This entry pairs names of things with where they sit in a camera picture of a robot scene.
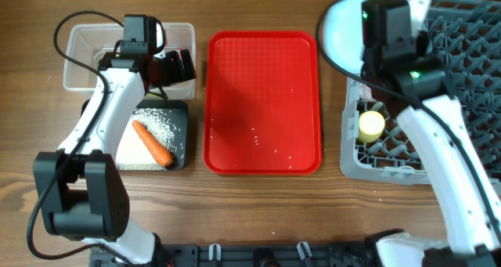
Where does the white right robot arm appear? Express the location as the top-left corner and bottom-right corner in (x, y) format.
(362, 0), (500, 266)

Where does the grey dishwasher rack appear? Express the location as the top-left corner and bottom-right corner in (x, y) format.
(340, 0), (500, 186)

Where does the red plastic tray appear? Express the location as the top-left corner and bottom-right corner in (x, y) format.
(204, 31), (323, 175)

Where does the orange carrot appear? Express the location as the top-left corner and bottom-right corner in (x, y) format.
(132, 120), (173, 168)

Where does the clear plastic storage bin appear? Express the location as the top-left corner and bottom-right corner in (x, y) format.
(63, 23), (196, 100)

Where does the yellow plastic cup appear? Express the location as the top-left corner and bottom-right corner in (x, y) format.
(357, 110), (385, 143)

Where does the light blue plate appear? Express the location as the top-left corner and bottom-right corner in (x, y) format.
(322, 0), (365, 75)

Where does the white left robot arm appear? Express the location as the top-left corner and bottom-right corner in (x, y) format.
(27, 14), (196, 266)

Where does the black waste tray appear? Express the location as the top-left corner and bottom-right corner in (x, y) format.
(78, 99), (188, 172)

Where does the white rice pile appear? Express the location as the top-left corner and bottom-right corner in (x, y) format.
(116, 108), (188, 171)

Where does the pink plastic cup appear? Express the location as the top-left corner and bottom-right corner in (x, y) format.
(359, 84), (374, 102)

